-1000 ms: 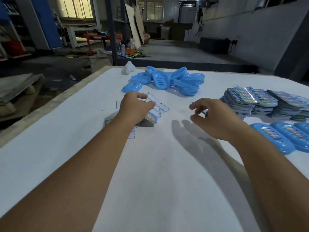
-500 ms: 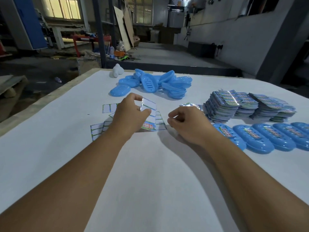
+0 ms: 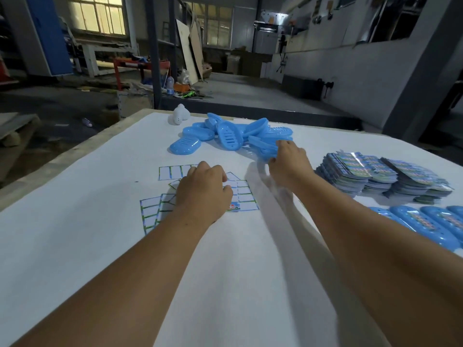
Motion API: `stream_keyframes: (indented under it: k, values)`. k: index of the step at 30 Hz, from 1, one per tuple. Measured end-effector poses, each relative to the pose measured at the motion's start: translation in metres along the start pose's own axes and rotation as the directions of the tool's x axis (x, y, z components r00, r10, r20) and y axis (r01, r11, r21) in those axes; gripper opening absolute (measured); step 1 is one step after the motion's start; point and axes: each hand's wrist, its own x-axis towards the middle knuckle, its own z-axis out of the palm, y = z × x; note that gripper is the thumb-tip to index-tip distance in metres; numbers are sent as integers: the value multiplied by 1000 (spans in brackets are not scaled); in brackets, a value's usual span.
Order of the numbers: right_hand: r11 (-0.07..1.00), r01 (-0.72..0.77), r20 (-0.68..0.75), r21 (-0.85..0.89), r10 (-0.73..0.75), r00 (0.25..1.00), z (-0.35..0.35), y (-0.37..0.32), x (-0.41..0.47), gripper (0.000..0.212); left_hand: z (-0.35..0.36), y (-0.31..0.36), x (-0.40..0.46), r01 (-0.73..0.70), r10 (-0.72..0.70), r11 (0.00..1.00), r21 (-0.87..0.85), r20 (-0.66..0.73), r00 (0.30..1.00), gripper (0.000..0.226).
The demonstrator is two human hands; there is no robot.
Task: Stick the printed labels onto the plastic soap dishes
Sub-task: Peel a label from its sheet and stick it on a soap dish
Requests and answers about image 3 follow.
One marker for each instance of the grey slanted pillar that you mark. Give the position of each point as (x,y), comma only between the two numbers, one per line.
(419,79)

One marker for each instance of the thick dark steel post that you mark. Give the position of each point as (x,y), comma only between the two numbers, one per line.
(153,57)

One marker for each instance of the black wall plug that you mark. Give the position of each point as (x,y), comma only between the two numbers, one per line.
(327,85)

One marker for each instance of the person's right hand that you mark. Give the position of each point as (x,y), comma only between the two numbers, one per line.
(289,169)

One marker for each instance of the blue plastic box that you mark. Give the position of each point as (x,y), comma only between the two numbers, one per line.
(448,224)
(456,211)
(434,234)
(392,214)

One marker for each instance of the wooden pallet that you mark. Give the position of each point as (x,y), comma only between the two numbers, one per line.
(16,126)

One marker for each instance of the fanned backing sheets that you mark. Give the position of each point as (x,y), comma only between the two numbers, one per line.
(174,184)

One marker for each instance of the pale leaning plywood board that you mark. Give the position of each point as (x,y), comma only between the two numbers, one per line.
(187,52)

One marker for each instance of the stacks of colourful sticker sheets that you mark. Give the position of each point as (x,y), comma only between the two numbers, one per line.
(343,173)

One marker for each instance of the wicker basket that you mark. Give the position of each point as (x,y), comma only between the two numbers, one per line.
(207,71)

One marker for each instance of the green tool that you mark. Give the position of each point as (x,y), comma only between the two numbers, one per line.
(189,94)

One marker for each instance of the white metal workbench frame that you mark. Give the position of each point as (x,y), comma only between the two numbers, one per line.
(90,61)

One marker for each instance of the brown leaning board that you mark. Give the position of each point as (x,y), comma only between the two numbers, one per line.
(197,48)

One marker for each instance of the black box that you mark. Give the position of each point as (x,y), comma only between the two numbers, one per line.
(302,87)

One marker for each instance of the orange box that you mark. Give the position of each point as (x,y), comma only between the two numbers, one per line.
(182,87)

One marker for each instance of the white plastic bag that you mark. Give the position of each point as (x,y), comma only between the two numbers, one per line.
(183,76)

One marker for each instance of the plastic bottle on floor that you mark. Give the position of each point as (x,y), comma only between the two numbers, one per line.
(87,122)

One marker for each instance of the person's right forearm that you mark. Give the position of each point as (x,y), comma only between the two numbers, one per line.
(390,263)

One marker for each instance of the person's left forearm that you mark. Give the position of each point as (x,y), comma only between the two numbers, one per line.
(115,285)

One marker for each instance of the red metal table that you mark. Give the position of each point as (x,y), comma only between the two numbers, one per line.
(129,63)

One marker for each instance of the small white plastic figure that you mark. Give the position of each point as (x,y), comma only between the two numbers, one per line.
(181,113)

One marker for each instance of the large bright window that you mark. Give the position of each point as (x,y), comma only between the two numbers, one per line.
(96,16)

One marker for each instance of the thin dark steel post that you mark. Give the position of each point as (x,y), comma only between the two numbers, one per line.
(173,37)

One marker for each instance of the silver machine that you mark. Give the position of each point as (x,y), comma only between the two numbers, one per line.
(267,41)

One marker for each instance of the clear water bottle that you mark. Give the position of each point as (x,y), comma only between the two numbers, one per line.
(170,86)

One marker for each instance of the wide window with grid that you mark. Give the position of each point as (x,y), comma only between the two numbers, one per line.
(215,28)

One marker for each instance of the blue and white machine cabinet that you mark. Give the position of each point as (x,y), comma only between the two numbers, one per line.
(49,36)

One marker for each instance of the pale wooden crate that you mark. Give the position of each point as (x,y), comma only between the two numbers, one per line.
(134,105)

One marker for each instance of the person's left hand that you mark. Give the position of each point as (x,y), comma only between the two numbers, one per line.
(202,195)

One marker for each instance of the pile of blue soap dishes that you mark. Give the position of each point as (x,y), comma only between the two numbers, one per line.
(231,135)

